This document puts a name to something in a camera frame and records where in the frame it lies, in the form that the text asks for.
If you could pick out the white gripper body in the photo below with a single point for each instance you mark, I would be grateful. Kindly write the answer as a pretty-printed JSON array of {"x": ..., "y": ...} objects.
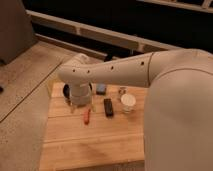
[{"x": 80, "y": 94}]

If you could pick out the grey cabinet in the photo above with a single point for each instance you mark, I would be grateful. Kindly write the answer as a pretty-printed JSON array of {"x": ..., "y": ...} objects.
[{"x": 16, "y": 31}]

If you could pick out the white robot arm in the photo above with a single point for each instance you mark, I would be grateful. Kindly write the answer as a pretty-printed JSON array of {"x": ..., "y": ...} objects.
[{"x": 178, "y": 111}]

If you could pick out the blue grey sponge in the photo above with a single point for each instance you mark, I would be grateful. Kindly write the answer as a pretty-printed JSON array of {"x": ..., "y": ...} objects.
[{"x": 101, "y": 89}]

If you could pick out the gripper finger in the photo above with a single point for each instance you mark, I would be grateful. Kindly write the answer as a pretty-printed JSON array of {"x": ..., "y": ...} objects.
[
  {"x": 92, "y": 106},
  {"x": 71, "y": 108}
]

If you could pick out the dark blue bowl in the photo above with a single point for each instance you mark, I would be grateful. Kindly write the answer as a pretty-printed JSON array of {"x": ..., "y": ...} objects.
[{"x": 66, "y": 90}]

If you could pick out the black rectangular block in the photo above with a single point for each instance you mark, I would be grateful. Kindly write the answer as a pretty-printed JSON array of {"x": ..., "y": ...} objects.
[{"x": 108, "y": 107}]

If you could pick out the white lidded cup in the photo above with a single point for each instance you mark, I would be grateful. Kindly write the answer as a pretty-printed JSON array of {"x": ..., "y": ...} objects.
[{"x": 128, "y": 102}]

